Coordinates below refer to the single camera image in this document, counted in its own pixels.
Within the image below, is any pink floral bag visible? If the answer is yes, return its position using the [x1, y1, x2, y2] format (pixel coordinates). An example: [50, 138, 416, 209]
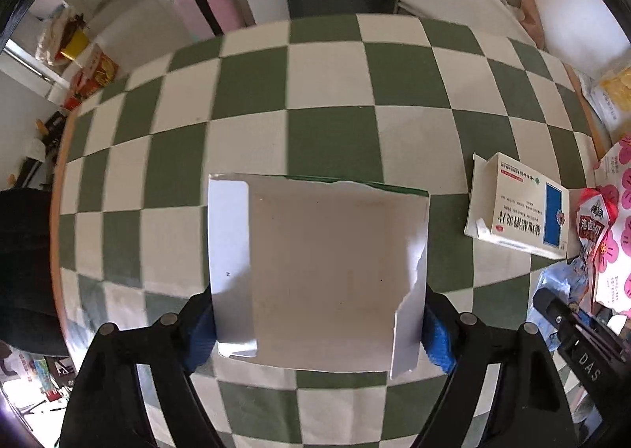
[589, 133, 631, 315]

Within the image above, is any white blue medicine box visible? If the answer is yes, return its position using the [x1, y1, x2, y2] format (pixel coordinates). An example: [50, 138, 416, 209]
[463, 152, 570, 260]

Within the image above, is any yellow bin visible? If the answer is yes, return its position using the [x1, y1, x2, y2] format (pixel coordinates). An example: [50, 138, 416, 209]
[59, 29, 90, 59]

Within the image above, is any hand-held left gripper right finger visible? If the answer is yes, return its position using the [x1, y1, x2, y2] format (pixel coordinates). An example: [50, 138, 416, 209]
[416, 285, 577, 448]

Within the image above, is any peach cushion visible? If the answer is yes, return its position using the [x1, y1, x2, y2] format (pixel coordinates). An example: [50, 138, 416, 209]
[520, 0, 545, 52]

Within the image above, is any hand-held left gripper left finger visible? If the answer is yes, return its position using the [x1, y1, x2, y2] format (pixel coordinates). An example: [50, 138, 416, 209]
[59, 287, 222, 448]

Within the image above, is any light blue wrapper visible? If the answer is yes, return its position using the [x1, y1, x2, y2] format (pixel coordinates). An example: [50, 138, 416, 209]
[526, 258, 599, 345]

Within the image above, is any green white checkered tablecloth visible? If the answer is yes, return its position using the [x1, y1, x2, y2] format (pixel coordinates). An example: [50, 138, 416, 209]
[49, 14, 612, 448]

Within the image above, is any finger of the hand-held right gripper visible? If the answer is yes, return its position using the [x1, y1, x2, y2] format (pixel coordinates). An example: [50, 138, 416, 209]
[534, 286, 619, 364]
[579, 307, 631, 345]

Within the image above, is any black office chair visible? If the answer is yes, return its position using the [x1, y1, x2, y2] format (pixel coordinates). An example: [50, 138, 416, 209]
[0, 189, 70, 357]

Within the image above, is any red carton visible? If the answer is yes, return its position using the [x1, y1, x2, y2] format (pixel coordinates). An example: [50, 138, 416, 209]
[62, 73, 99, 111]
[81, 44, 120, 91]

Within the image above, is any pile of bedding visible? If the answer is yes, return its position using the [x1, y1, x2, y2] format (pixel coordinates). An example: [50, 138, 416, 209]
[34, 4, 87, 67]

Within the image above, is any red snack packet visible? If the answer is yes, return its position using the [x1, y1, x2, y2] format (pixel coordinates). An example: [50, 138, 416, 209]
[574, 188, 619, 281]

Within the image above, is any yellow snack bag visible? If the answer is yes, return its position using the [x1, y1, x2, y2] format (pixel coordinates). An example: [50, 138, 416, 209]
[582, 61, 631, 143]

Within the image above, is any green white medicine box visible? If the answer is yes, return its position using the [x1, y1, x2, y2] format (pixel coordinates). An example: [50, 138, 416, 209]
[207, 173, 431, 381]

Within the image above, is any lilac suitcase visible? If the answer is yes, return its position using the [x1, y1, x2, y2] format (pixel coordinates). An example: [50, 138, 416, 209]
[158, 0, 218, 42]

